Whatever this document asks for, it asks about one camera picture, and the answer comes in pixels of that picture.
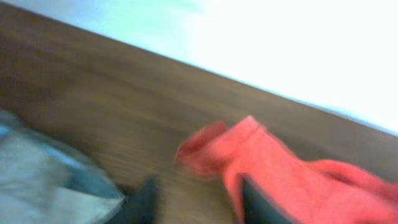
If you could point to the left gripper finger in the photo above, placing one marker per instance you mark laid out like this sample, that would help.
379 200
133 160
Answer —
257 210

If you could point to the red t-shirt white print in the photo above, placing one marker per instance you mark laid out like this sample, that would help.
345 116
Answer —
322 191

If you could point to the folded black garment left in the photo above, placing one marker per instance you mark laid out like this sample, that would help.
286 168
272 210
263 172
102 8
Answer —
139 205

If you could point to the folded khaki trousers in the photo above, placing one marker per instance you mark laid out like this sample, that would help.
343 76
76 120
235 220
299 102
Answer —
45 181

